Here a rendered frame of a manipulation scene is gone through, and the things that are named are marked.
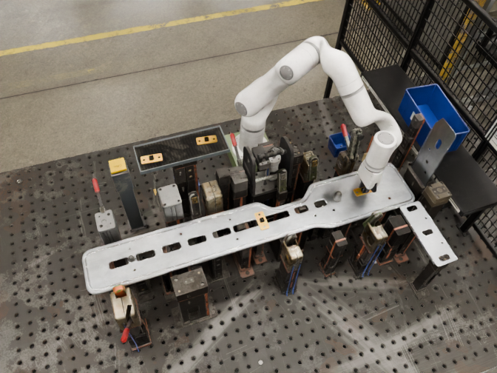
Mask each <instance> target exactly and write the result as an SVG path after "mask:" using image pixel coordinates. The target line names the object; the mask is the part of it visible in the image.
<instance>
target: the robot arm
mask: <svg viewBox="0 0 497 373"><path fill-rule="evenodd" d="M318 64H321V65H322V69H323V70H324V72H325V74H326V75H328V76H329V77H330V78H331V79H332V80H333V82H334V84H335V86H336V88H337V90H338V92H339V94H340V96H341V98H342V100H343V102H344V104H345V106H346V108H347V110H348V112H349V114H350V116H351V118H352V120H353V122H354V123H355V125H357V126H358V127H366V126H367V125H369V124H372V123H375V124H376V125H377V126H378V127H379V129H380V131H379V132H377V133H376V134H375V136H374V137H373V140H372V142H371V146H370V148H369V150H368V154H367V155H366V158H365V160H364V161H363V162H362V163H361V165H360V167H359V169H358V175H359V177H360V178H361V179H360V181H361V183H360V185H359V188H362V187H364V189H363V191H362V194H363V193H368V192H369V191H370V190H371V191H372V192H376V188H377V187H378V186H379V183H380V181H381V179H382V173H383V170H384V169H385V167H386V165H387V163H388V161H389V158H390V156H391V155H392V153H393V151H394V150H395V149H396V148H397V147H398V146H399V145H400V144H401V142H402V134H401V131H400V129H399V126H398V124H397V123H396V121H395V119H394V118H393V116H392V115H390V114H389V113H387V112H383V111H380V110H376V109H375V108H374V106H373V104H372V102H371V99H370V97H369V95H368V92H367V90H366V89H365V86H364V84H363V82H362V79H361V78H360V76H359V73H358V71H357V69H356V67H355V64H354V63H353V61H352V59H351V57H350V56H349V55H348V54H346V53H344V52H343V51H341V50H337V49H334V48H332V47H330V45H329V44H328V42H327V40H326V39H325V38H323V37H322V36H313V37H310V38H308V39H306V40H305V41H304V42H303V43H301V44H300V45H299V46H297V47H296V48H294V49H293V50H292V51H291V52H290V53H288V54H287V55H286V56H284V57H283V58H282V59H281V60H279V61H278V62H277V63H276V65H275V66H274V67H272V68H271V69H270V70H269V71H268V72H267V73H266V74H265V75H264V76H261V77H259V78H258V79H257V80H255V81H254V82H252V83H251V84H250V85H248V86H247V87H246V88H245V89H244V90H242V91H241V92H240V93H239V94H238V95H237V97H236V99H235V101H234V105H235V109H236V111H237V112H238V113H239V114H240V115H242V116H241V122H240V134H239V135H237V136H236V137H235V138H236V142H237V150H238V152H239V156H240V159H241V160H243V148H244V147H246V146H249V148H250V150H251V148H252V147H258V144H261V143H264V142H267V140H266V139H265V138H264V132H265V127H266V119H267V117H268V115H269V113H270V112H271V111H272V109H273V107H274V105H275V103H276V101H277V98H278V95H279V94H280V93H281V92H282V91H283V90H285V89H286V88H287V87H289V86H290V85H292V84H294V83H295V82H297V81H299V80H300V79H301V78H302V77H303V76H304V75H305V74H307V73H308V72H309V71H310V70H312V69H313V68H314V67H316V66H317V65H318Z"/></svg>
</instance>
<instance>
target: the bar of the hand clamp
mask: <svg viewBox="0 0 497 373"><path fill-rule="evenodd" d="M363 138H364V135H363V134H362V130H361V129H360V128H353V129H352V132H351V139H350V144H349V148H348V154H347V156H348V157H349V163H350V161H351V155H352V153H353V155H354V159H353V160H354V161H356V157H357V153H358V149H359V142H360V141H361V140H362V139H363Z"/></svg>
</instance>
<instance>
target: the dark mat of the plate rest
mask: <svg viewBox="0 0 497 373"><path fill-rule="evenodd" d="M210 135H216V137H217V142H216V143H211V144H202V145H197V141H196V138H200V137H205V136H210ZM225 149H228V147H227V144H226V142H225V139H224V137H223V134H222V132H221V130H220V128H219V127H218V128H214V129H210V130H205V131H202V132H196V133H193V134H189V135H184V136H181V137H177V138H172V139H168V140H165V141H159V142H156V143H153V144H147V145H143V146H140V147H135V151H136V155H137V157H138V162H139V165H140V168H141V171H144V170H147V169H152V168H155V167H161V166H163V165H167V164H172V163H175V162H178V161H184V160H187V159H190V158H196V157H199V156H202V155H208V154H210V153H213V152H219V151H222V150H225ZM158 153H161V154H162V158H163V160H162V161H158V162H154V163H149V164H142V163H141V156H146V155H154V154H158Z"/></svg>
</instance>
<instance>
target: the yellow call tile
mask: <svg viewBox="0 0 497 373"><path fill-rule="evenodd" d="M109 166H110V170H111V173H112V174H113V173H117V172H122V171H125V170H126V164H125V160H124V158H118V159H115V160H111V161H109Z"/></svg>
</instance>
